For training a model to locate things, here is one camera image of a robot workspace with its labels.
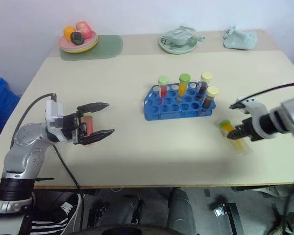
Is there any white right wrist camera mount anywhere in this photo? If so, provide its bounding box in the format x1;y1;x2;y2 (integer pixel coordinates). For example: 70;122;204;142
229;96;278;141

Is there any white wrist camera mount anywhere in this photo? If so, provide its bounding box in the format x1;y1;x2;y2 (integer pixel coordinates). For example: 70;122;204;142
45;99;70;143
229;96;278;141

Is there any black white striped fabric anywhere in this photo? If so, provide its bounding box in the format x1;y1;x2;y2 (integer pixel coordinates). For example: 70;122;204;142
30;217;77;235

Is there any blue plastic crate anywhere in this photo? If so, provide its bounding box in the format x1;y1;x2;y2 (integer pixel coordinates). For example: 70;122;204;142
0;77;21;130

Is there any dark tube yellow cap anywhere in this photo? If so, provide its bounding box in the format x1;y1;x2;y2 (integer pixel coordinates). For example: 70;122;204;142
196;71;213;96
200;86;220;115

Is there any thin black hanging cable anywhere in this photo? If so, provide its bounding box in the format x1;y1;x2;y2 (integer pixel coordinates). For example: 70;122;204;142
50;144;85;233

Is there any pink toy apple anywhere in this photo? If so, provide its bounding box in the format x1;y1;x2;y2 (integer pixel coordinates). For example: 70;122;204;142
75;21;93;40

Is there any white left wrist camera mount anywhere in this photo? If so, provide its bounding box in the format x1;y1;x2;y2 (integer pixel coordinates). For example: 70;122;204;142
45;99;70;143

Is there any orange tube green cap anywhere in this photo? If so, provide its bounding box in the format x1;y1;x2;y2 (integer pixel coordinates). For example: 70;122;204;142
177;73;191;96

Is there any pink plate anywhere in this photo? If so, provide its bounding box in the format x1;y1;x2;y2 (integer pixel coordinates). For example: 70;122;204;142
58;30;98;49

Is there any black white sneaker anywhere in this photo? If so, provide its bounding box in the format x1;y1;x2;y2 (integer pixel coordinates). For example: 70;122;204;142
35;192;83;221

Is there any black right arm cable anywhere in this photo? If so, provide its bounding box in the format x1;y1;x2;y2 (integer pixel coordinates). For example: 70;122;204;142
244;82;294;101

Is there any orange toy fruit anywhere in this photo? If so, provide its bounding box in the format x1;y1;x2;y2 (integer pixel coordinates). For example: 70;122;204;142
64;26;77;42

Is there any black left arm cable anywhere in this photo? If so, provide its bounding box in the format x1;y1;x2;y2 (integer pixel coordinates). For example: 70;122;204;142
11;93;57;147

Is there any dark toy mangosteen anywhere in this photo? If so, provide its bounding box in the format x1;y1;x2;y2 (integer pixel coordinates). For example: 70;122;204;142
71;31;85;46

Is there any light blue cloth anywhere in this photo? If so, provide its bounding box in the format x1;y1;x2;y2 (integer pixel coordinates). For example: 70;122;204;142
222;25;258;50

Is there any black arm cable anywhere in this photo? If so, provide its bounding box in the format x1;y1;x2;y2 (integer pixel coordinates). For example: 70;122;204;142
244;82;294;101
11;93;57;147

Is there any black metal stand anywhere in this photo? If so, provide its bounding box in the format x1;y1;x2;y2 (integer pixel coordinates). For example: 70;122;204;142
209;195;245;235

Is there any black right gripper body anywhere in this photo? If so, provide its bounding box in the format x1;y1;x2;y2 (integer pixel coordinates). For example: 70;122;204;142
242;117;261;143

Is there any red liquid test tube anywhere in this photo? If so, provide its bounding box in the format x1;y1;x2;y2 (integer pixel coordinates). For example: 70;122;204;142
84;115;97;147

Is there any red tube green cap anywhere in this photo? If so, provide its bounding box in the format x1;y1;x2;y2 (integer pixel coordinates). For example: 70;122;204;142
157;75;169;103

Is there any pale green plate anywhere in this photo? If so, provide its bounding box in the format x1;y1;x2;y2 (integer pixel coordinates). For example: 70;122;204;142
158;36;198;55

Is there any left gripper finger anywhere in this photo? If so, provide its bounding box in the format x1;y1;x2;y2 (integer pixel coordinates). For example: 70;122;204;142
76;102;110;114
75;129;116;146

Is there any blue test tube rack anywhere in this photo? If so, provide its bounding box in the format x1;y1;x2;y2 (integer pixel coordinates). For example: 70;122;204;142
144;83;218;121

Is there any green placemat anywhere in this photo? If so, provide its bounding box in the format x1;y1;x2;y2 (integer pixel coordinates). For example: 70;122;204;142
60;34;124;61

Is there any yellow plate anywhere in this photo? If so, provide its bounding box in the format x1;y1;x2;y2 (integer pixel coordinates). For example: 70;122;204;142
60;39;99;54

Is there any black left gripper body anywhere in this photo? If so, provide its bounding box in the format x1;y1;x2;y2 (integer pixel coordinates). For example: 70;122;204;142
61;111;87;145

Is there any yellow tube green cap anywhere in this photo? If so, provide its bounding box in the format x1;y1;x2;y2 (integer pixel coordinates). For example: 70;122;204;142
218;119;252;155

